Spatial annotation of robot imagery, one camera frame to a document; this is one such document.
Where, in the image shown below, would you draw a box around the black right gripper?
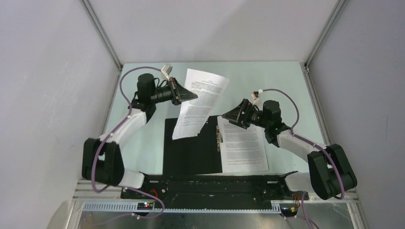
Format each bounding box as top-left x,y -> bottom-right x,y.
222,98 -> 269,130

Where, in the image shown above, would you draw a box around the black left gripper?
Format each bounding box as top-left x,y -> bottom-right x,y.
150,78 -> 198,106

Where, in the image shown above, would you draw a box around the printed paper sheet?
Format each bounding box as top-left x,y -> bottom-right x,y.
217,116 -> 269,173
172,69 -> 229,140

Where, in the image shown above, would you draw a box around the red and black file folder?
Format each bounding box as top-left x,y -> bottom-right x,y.
163,116 -> 223,176

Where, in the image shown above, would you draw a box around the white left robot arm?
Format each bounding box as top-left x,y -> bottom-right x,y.
81,73 -> 198,199

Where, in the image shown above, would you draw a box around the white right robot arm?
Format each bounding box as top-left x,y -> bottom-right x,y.
221,99 -> 358,200

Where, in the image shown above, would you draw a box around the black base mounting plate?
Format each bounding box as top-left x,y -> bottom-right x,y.
120,173 -> 309,210

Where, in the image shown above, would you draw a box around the left controller board with LEDs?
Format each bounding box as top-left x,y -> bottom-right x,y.
136,202 -> 154,211

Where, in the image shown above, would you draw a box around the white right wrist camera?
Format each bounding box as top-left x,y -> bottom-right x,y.
251,89 -> 263,106

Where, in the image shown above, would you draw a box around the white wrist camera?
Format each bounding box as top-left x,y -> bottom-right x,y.
251,89 -> 263,106
160,64 -> 172,80

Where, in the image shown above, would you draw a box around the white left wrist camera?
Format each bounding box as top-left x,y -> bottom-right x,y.
160,64 -> 172,80

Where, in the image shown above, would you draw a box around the right controller board with wires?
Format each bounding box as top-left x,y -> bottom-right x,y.
280,207 -> 299,219

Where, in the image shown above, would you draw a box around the left aluminium corner post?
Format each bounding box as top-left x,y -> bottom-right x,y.
79,0 -> 123,71

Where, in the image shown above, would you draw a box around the aluminium corner post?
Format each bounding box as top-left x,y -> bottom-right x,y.
79,0 -> 123,71
304,0 -> 349,73

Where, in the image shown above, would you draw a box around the aluminium front frame rail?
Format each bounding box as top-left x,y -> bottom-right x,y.
72,180 -> 360,214

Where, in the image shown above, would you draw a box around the right aluminium corner post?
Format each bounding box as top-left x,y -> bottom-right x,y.
304,0 -> 349,73

